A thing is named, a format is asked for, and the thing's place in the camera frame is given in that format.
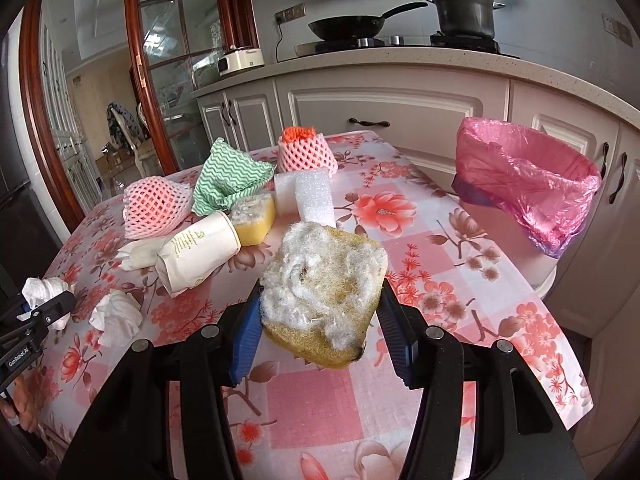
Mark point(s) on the white chair with cloth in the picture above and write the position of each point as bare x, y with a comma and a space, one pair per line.
125, 127

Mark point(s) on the green wavy striped cloth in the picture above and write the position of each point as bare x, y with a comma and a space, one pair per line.
225, 180

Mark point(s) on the white trash bin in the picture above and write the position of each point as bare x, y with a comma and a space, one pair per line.
500, 245

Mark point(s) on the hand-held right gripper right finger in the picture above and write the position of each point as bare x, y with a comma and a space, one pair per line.
396, 342

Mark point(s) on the white kitchen appliance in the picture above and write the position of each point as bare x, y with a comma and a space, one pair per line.
241, 60

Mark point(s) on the white tissue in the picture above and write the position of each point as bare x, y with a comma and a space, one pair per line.
117, 316
37, 287

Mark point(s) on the small yellow sponge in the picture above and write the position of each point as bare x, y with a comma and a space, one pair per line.
256, 219

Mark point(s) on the red wooden glass door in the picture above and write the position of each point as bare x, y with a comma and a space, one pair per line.
145, 85

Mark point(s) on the white paper cup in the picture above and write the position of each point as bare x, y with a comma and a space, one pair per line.
200, 250

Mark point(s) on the crumpled white paper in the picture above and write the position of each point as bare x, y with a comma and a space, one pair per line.
141, 255

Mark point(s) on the black gas stove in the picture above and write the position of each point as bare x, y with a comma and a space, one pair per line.
410, 46

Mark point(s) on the wall power outlet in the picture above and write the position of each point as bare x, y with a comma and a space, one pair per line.
617, 27
290, 12

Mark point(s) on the grey kitchen base cabinet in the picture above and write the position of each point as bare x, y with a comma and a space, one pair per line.
430, 105

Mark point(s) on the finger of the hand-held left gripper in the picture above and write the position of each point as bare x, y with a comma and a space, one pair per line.
17, 306
55, 310

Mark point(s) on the yellow sponge with white fluff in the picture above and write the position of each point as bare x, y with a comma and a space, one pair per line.
320, 290

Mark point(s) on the pink foam net orange top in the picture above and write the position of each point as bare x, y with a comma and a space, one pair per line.
305, 156

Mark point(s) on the black pot with lid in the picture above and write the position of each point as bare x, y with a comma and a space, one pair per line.
465, 12

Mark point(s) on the black frying pan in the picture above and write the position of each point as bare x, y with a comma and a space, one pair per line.
345, 28

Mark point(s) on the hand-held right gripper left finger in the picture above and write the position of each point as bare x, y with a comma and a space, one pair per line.
247, 341

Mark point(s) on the pink-lined trash bin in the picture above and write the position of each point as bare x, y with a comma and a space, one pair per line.
525, 180

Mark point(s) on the pink foam fruit net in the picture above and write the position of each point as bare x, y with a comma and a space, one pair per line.
155, 206

